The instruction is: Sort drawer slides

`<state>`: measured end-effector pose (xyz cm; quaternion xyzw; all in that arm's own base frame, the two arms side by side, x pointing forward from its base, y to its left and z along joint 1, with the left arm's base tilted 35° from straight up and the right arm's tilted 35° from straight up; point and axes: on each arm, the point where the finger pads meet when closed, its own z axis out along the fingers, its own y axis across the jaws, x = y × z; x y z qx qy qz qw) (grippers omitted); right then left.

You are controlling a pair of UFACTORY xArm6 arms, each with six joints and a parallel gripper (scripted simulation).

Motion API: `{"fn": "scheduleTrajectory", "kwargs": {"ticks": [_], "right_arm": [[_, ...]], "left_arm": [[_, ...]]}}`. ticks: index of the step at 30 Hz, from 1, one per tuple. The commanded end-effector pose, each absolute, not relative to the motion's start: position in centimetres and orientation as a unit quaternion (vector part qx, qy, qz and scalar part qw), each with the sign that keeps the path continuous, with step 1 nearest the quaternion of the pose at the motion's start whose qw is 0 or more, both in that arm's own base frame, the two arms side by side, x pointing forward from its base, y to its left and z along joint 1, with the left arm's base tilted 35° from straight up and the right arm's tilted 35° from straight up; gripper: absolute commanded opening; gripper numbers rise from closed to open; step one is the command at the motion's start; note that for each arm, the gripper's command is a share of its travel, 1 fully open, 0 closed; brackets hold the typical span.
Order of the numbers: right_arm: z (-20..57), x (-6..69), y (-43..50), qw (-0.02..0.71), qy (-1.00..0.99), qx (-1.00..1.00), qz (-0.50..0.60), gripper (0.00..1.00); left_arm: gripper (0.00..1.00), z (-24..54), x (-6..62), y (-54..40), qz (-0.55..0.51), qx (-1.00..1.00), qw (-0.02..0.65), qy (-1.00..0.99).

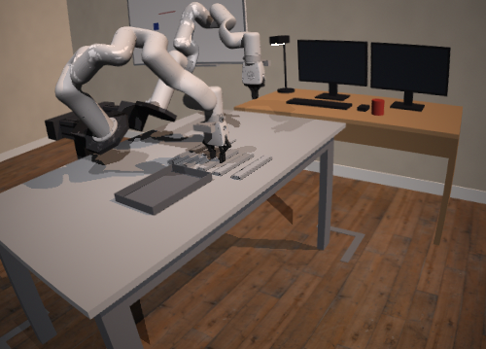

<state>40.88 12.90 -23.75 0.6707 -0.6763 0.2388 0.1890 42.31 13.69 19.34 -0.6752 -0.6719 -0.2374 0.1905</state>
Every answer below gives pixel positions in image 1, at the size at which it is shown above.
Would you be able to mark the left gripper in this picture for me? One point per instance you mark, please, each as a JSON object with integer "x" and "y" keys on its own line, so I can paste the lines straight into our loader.
{"x": 252, "y": 73}

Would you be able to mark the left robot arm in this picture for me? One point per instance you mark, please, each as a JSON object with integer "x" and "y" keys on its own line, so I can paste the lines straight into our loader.
{"x": 187, "y": 50}

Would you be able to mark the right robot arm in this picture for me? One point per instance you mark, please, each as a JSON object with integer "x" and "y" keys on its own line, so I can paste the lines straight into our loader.
{"x": 89, "y": 59}

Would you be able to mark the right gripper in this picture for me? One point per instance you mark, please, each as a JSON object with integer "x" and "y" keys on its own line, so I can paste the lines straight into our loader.
{"x": 214, "y": 139}

